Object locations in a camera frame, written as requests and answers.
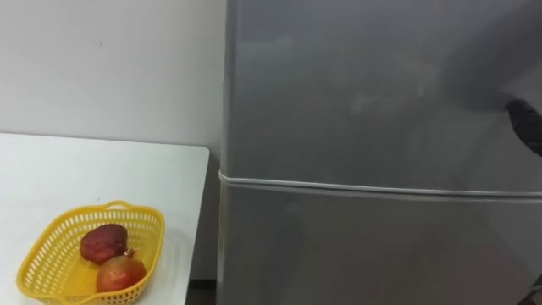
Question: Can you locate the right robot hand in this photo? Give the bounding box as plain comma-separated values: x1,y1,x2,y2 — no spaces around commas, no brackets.
505,98,542,158

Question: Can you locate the yellow plastic basket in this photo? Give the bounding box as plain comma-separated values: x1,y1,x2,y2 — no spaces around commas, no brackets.
15,200,166,305

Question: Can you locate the dark red fruit soft toy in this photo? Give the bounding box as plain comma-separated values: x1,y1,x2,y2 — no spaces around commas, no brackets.
79,223,130,266

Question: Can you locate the white table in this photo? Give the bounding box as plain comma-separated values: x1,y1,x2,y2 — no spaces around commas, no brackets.
0,132,211,305

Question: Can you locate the pomegranate soft toy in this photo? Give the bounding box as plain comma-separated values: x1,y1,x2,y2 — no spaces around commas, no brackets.
96,248,147,294

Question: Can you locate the grey fridge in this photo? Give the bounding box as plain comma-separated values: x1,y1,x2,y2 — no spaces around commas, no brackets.
216,0,542,305

